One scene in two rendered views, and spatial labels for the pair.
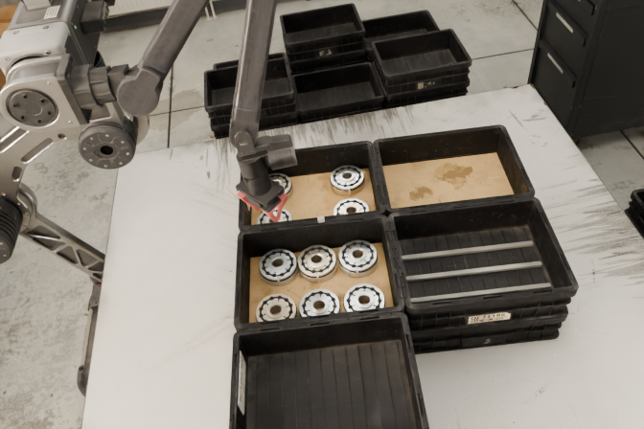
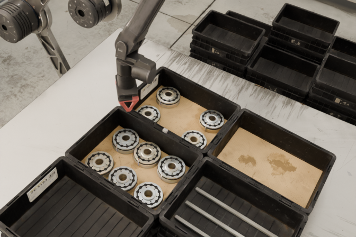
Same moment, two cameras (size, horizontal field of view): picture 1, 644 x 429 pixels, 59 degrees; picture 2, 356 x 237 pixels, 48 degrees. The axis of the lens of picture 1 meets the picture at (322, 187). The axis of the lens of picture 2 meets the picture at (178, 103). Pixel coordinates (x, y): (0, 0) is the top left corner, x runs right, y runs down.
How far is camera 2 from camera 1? 0.46 m
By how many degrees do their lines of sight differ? 18
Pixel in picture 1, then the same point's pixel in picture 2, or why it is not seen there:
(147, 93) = not seen: outside the picture
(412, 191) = (244, 155)
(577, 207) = not seen: outside the picture
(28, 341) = (26, 96)
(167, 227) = (105, 80)
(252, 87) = (140, 19)
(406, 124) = (293, 115)
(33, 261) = not seen: hidden behind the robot
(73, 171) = (117, 25)
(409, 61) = (346, 81)
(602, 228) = not seen: outside the picture
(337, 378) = (95, 224)
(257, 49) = not seen: outside the picture
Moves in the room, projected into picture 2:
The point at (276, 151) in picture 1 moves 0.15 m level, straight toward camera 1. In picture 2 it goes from (139, 67) to (112, 98)
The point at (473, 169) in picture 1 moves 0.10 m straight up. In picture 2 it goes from (296, 171) to (304, 155)
